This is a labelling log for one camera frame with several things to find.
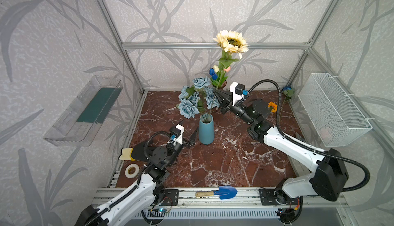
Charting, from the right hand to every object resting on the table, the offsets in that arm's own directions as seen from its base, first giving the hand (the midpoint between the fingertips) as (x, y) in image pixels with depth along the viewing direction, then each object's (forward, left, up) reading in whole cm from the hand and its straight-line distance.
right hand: (214, 89), depth 63 cm
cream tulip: (+29, -2, -11) cm, 32 cm away
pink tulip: (+31, -9, -14) cm, 35 cm away
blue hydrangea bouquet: (+2, +9, -8) cm, 12 cm away
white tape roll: (-20, +45, -42) cm, 65 cm away
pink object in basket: (-10, -54, -22) cm, 59 cm away
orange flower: (+22, -43, -40) cm, 62 cm away
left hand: (-8, +11, -16) cm, 21 cm away
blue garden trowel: (-31, -5, -41) cm, 52 cm away
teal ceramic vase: (-4, +4, -27) cm, 28 cm away
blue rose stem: (+35, -59, -39) cm, 79 cm away
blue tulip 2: (+24, -1, -13) cm, 28 cm away
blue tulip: (+28, +1, -12) cm, 30 cm away
